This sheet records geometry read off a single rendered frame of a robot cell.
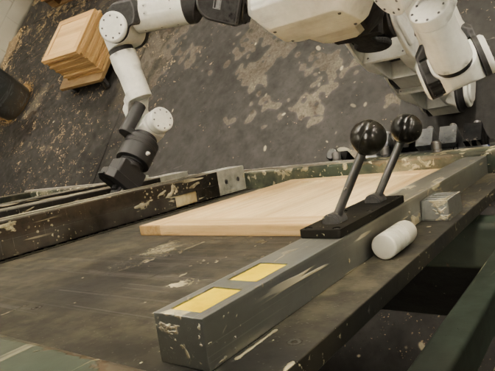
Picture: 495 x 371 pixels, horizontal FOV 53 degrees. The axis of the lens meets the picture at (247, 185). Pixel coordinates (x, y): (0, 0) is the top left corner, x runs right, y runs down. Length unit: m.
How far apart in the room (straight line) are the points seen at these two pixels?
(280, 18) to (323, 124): 1.55
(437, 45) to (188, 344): 0.71
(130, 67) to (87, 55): 2.88
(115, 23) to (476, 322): 1.08
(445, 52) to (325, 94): 1.86
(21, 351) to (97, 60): 4.13
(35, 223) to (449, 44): 0.82
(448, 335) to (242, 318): 0.22
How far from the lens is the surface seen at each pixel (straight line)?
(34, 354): 0.19
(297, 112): 2.81
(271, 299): 0.43
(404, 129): 0.64
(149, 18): 1.33
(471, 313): 0.58
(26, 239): 1.04
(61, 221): 1.08
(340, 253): 0.53
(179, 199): 1.29
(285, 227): 0.76
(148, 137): 1.30
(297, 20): 1.15
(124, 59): 1.36
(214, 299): 0.40
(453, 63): 0.97
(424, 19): 0.92
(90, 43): 4.27
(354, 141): 0.53
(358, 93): 2.68
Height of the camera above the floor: 1.95
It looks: 45 degrees down
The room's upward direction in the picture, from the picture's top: 54 degrees counter-clockwise
